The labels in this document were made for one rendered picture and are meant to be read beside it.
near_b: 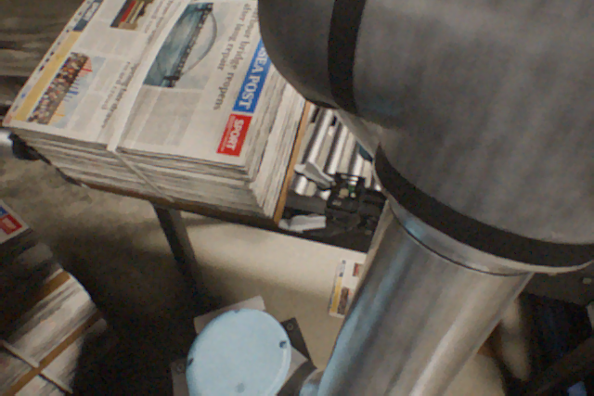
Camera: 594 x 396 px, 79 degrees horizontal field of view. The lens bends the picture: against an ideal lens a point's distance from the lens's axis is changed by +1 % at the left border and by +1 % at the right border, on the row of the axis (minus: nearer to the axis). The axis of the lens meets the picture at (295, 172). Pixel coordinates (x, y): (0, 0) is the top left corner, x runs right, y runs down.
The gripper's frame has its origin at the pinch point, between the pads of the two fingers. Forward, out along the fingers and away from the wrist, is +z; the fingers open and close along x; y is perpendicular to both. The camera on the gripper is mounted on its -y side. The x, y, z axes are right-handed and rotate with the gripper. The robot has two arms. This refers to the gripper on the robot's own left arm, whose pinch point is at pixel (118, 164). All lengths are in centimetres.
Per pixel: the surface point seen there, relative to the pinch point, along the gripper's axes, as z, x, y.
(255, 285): 11, -6, -100
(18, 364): -28, -46, -35
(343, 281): 48, 5, -104
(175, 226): -3.8, -1.6, -39.8
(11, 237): -21.6, -18.3, -7.7
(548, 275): 91, 3, -23
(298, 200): 34.2, 7.3, -20.1
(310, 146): 32, 27, -28
